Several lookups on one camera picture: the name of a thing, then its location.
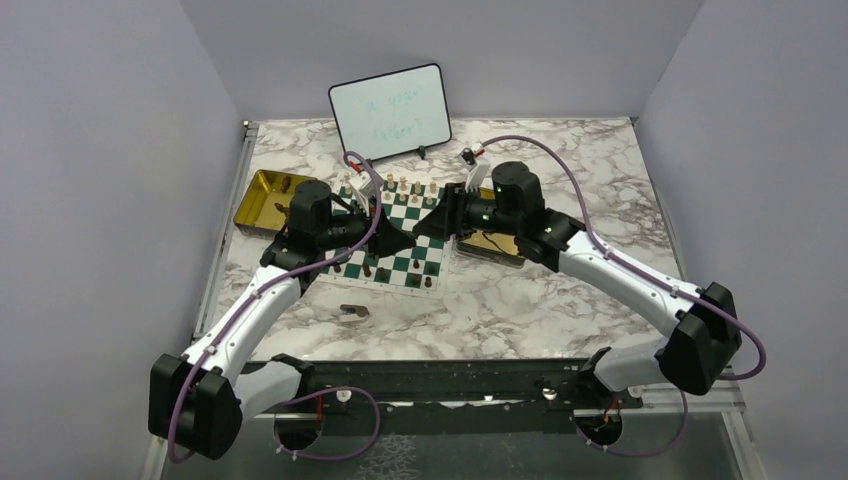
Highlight gold tin box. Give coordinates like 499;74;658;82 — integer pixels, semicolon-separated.
233;169;314;239
455;189;525;268

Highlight beige plastic clip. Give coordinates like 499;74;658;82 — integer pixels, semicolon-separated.
339;304;370;324

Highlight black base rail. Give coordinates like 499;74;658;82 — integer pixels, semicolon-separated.
265;356;643;436

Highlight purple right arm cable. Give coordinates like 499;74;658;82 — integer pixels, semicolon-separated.
480;135;768;382

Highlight small whiteboard on stand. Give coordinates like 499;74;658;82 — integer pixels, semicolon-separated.
328;63;453;160

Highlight dark pieces in tin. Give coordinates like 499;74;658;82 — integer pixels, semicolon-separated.
273;175;292;217

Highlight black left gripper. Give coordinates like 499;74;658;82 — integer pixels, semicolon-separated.
318;195;417;260

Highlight right gold tin box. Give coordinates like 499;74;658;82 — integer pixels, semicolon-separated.
455;189;525;268

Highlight light chess pieces row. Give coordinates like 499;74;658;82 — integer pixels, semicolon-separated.
337;174;445;209

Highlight left gold tin box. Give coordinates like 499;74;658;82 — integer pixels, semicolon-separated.
233;169;314;239

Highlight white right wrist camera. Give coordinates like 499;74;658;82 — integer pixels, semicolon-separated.
459;142;490;192

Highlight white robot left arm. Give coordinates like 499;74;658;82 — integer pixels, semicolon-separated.
148;174;415;464

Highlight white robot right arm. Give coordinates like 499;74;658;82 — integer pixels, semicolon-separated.
413;162;741;407

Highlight green white chess board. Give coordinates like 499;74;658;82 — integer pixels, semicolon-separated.
318;174;452;298

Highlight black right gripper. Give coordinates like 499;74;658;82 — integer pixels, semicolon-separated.
413;182;521;242

